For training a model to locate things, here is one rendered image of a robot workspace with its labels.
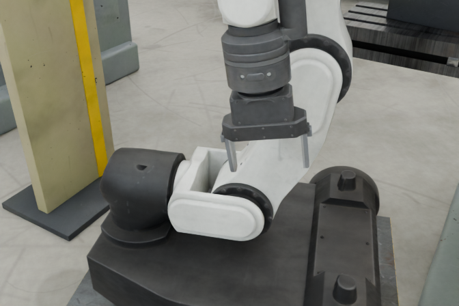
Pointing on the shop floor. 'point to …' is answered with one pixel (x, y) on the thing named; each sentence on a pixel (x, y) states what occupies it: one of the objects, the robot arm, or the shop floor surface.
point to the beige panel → (55, 93)
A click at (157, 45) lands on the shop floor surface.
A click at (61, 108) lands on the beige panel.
